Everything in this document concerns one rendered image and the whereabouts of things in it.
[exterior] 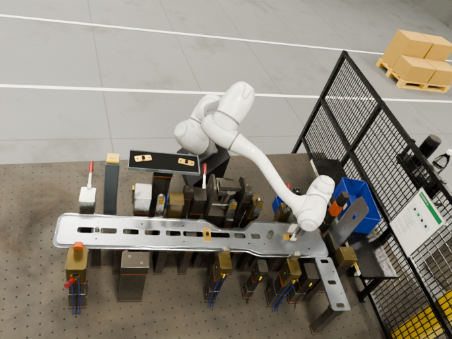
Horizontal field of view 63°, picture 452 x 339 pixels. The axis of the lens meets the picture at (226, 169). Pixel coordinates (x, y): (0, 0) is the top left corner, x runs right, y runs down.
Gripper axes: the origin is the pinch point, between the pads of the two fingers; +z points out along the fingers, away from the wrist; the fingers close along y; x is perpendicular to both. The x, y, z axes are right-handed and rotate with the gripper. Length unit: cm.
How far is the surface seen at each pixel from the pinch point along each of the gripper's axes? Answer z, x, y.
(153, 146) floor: 105, -63, -176
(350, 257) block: -1.5, 27.2, 15.8
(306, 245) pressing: 4.6, 8.1, 4.6
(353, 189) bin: -4, 49, -32
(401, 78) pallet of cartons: 89, 356, -399
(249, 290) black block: 26.0, -20.8, 19.4
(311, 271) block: 6.5, 7.4, 19.2
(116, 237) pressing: 5, -90, 3
